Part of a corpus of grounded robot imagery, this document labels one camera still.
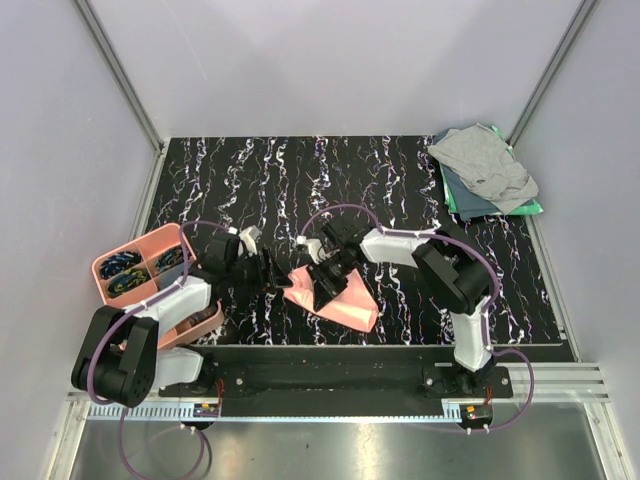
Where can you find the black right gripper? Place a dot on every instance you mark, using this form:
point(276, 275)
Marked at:
point(325, 288)

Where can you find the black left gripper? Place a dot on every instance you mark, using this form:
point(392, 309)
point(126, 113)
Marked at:
point(271, 277)

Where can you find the pink satin napkin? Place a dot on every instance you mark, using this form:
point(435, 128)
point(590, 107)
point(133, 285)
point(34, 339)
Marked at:
point(354, 308)

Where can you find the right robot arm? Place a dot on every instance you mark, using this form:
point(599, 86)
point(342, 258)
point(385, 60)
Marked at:
point(457, 275)

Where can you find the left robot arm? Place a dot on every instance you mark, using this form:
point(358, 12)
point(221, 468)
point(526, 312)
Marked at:
point(119, 360)

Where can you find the brown item in tray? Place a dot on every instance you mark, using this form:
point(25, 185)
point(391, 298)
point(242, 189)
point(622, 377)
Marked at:
point(201, 316)

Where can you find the dark blue cloth in tray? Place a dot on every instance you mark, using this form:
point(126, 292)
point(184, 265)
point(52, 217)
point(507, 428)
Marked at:
point(167, 278)

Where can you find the pink compartment tray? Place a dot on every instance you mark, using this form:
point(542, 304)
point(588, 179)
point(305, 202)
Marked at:
point(150, 246)

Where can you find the blue patterned item in tray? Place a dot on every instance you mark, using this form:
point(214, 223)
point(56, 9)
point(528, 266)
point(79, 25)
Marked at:
point(118, 262)

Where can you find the dark blue folded cloth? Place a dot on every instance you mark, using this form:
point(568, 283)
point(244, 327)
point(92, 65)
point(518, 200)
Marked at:
point(462, 201)

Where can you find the grey cloth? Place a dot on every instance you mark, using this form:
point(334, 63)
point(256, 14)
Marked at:
point(482, 160)

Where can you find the green mat under cloths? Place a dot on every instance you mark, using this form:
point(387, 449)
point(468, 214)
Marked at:
point(482, 176)

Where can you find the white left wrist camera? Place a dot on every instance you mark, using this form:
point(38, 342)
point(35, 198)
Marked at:
point(248, 239)

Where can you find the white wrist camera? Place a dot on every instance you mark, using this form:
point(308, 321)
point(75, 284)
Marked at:
point(248, 239)
point(313, 247)

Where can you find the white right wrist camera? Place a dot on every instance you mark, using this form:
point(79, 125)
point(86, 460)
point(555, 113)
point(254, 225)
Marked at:
point(313, 247)

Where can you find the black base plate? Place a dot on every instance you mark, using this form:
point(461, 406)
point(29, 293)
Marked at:
point(403, 355)

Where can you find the grey cable duct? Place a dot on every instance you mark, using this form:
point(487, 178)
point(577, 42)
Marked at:
point(282, 411)

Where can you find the aluminium front rail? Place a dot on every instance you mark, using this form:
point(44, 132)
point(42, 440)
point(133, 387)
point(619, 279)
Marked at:
point(541, 382)

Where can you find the aluminium frame post left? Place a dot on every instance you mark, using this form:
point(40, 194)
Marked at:
point(109, 55)

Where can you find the aluminium frame post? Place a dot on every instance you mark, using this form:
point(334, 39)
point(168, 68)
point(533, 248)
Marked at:
point(570, 36)
point(109, 55)

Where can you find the aluminium frame post right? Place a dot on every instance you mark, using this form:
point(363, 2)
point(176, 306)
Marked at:
point(570, 36)

